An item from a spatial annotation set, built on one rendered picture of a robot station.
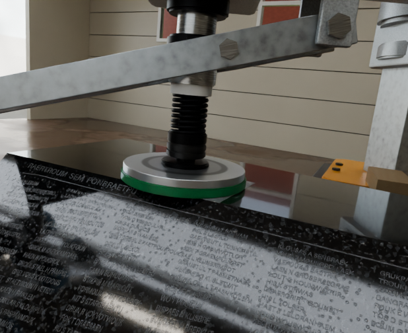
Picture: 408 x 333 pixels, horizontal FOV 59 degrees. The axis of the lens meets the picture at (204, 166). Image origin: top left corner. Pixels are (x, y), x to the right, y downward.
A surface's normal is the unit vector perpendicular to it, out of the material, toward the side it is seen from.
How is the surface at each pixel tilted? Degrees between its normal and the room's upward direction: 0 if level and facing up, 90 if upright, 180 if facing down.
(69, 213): 45
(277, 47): 90
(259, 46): 90
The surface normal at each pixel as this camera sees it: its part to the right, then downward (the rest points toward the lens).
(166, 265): -0.23, -0.58
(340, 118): -0.48, 0.14
